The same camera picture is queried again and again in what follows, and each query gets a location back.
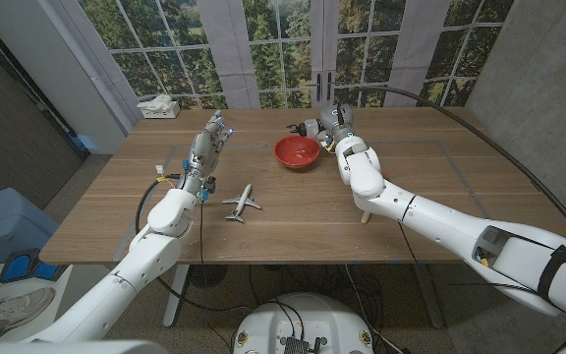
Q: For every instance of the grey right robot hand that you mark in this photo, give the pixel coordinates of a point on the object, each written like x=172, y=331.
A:
x=334, y=120

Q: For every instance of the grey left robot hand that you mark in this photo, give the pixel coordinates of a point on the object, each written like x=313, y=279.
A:
x=202, y=152

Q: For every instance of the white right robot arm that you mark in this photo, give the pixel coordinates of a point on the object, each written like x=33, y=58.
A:
x=435, y=221

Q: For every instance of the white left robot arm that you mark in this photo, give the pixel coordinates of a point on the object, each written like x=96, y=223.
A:
x=157, y=236

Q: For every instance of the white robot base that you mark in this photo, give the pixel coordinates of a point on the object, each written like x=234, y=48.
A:
x=302, y=319

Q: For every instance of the red bowl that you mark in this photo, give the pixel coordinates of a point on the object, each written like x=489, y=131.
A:
x=296, y=151

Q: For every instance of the white toy airplane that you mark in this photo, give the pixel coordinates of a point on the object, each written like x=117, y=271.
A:
x=241, y=201

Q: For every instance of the white tissue box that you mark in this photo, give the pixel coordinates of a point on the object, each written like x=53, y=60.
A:
x=160, y=110

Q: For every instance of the printed window backdrop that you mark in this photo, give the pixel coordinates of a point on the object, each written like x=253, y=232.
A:
x=283, y=54

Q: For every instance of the colourful wooden maraca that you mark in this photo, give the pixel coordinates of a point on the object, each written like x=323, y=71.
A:
x=365, y=218

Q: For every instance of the black floor fan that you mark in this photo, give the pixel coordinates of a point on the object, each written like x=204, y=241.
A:
x=208, y=275

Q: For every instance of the white table leg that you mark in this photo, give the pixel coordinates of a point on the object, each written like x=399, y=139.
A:
x=175, y=295

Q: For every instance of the grey table leg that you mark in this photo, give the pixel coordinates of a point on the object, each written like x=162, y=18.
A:
x=430, y=295

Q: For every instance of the blue upholstered seat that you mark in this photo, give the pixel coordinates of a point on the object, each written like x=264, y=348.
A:
x=3, y=221

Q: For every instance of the blue black foot pedal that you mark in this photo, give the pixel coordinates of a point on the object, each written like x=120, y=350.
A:
x=17, y=266

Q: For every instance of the grey sneaker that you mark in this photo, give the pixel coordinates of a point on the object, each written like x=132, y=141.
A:
x=13, y=312

